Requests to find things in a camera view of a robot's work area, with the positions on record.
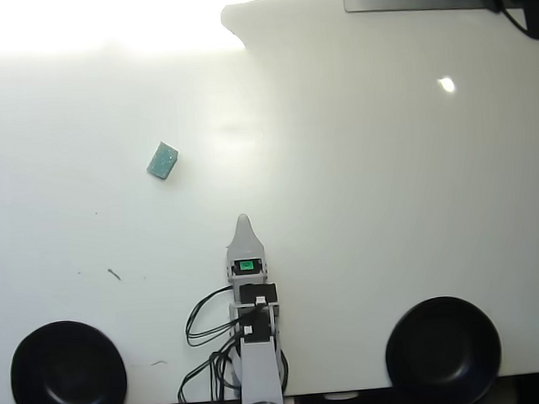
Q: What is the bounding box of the black round bowl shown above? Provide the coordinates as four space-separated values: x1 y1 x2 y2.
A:
6 316 130 404
381 292 506 404

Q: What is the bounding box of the blue sponge cube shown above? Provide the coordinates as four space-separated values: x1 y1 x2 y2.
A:
144 140 181 184

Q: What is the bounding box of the grey gripper body green sticker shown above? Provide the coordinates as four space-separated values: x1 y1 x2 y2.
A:
225 251 270 286

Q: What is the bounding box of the black device cable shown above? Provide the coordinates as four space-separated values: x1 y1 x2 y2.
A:
494 2 529 37

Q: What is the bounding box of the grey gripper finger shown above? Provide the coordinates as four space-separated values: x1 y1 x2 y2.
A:
225 212 268 260

